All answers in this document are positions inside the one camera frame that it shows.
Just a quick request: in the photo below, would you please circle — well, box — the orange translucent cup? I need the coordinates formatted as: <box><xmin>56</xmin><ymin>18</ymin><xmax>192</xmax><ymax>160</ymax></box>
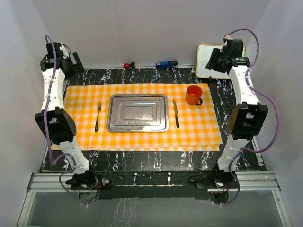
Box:
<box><xmin>185</xmin><ymin>85</ymin><xmax>203</xmax><ymax>105</ymax></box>

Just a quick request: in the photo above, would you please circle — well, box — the silver fork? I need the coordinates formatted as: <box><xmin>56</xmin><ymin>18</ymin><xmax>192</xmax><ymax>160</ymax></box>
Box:
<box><xmin>94</xmin><ymin>102</ymin><xmax>102</xmax><ymax>132</ymax></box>

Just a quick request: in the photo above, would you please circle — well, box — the black handled table knife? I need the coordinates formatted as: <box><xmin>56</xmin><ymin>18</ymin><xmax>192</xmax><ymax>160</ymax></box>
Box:
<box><xmin>173</xmin><ymin>99</ymin><xmax>180</xmax><ymax>128</ymax></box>

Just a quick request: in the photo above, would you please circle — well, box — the yellow checkered tablecloth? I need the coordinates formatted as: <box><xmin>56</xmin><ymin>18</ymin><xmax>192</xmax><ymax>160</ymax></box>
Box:
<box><xmin>64</xmin><ymin>84</ymin><xmax>222</xmax><ymax>151</ymax></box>

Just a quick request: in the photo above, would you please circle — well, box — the silver metal tray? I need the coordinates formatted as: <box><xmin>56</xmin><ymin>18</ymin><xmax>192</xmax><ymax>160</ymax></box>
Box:
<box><xmin>106</xmin><ymin>94</ymin><xmax>169</xmax><ymax>132</ymax></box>

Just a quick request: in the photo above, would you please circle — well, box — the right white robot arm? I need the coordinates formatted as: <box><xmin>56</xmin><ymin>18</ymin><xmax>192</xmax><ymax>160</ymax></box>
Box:
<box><xmin>206</xmin><ymin>38</ymin><xmax>268</xmax><ymax>188</ymax></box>

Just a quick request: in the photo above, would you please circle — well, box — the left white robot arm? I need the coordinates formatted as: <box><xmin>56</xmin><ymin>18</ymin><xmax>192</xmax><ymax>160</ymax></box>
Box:
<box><xmin>34</xmin><ymin>42</ymin><xmax>98</xmax><ymax>189</ymax></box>

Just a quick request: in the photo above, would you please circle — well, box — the blue marker pen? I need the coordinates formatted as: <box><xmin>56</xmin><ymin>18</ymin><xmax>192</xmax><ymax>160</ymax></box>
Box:
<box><xmin>155</xmin><ymin>60</ymin><xmax>178</xmax><ymax>69</ymax></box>

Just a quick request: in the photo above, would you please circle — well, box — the red black knob tool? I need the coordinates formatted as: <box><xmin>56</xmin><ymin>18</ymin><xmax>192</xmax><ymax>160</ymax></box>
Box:
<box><xmin>124</xmin><ymin>62</ymin><xmax>136</xmax><ymax>69</ymax></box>

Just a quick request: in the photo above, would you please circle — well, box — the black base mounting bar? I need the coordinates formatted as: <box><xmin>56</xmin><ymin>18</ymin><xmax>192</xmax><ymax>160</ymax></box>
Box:
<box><xmin>71</xmin><ymin>170</ymin><xmax>237</xmax><ymax>201</ymax></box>

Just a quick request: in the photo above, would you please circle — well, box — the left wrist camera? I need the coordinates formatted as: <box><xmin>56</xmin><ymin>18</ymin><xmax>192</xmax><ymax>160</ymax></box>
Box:
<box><xmin>59</xmin><ymin>43</ymin><xmax>71</xmax><ymax>59</ymax></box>

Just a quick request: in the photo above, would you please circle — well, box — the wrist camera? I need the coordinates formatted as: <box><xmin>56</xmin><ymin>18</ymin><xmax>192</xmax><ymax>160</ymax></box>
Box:
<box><xmin>59</xmin><ymin>43</ymin><xmax>71</xmax><ymax>59</ymax></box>
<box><xmin>223</xmin><ymin>34</ymin><xmax>232</xmax><ymax>46</ymax></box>

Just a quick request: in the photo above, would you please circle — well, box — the small whiteboard yellow frame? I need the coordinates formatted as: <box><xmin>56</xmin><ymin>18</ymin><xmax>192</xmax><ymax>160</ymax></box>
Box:
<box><xmin>196</xmin><ymin>44</ymin><xmax>246</xmax><ymax>80</ymax></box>

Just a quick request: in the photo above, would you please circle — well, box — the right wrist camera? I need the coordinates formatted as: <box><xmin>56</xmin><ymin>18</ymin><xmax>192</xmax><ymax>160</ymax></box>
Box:
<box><xmin>223</xmin><ymin>34</ymin><xmax>232</xmax><ymax>46</ymax></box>

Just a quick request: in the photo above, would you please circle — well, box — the aluminium frame rail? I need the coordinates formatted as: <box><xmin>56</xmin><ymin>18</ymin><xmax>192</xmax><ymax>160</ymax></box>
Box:
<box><xmin>18</xmin><ymin>171</ymin><xmax>292</xmax><ymax>227</ymax></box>

